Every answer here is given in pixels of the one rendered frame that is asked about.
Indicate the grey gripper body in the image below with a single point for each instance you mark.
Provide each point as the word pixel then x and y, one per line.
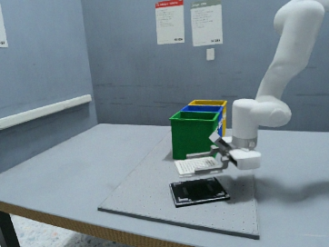
pixel 244 158

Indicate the green bin with label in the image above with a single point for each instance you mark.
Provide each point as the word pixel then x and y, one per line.
pixel 191 132

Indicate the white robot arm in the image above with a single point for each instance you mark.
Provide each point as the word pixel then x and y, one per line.
pixel 298 24

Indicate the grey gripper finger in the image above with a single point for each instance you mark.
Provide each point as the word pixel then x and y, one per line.
pixel 214 150
pixel 225 163

